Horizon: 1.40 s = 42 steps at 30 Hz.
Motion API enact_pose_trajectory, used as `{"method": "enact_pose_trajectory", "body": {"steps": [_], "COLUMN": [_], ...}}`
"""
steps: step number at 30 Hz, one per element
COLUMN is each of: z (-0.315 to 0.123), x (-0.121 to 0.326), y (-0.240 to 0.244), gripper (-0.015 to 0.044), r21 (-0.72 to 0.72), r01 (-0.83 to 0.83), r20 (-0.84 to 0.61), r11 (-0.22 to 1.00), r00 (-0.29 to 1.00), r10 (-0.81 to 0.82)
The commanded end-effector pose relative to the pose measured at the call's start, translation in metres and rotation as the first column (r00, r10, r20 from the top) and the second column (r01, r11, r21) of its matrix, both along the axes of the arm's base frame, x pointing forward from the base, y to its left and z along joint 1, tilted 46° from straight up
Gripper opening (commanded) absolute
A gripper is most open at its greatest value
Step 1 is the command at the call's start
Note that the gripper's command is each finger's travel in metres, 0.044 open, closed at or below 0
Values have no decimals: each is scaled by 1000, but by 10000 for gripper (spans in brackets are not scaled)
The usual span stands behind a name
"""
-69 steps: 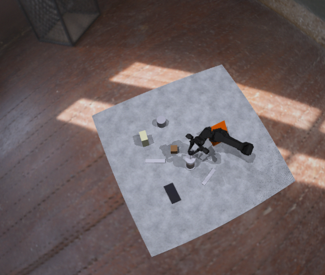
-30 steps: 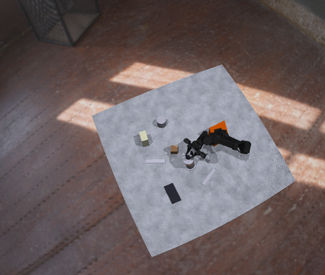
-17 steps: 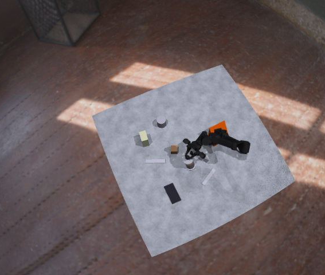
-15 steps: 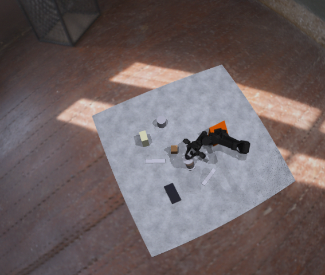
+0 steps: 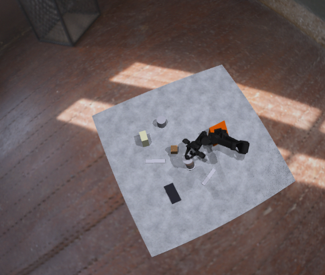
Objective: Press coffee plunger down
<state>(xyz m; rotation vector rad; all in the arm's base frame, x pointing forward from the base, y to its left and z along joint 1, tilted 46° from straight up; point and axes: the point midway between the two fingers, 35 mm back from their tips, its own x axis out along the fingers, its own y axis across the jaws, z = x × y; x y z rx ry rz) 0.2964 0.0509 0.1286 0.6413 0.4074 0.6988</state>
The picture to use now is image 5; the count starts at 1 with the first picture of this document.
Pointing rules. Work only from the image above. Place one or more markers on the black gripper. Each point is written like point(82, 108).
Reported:
point(197, 153)

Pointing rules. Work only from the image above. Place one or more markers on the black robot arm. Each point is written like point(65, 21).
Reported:
point(221, 137)

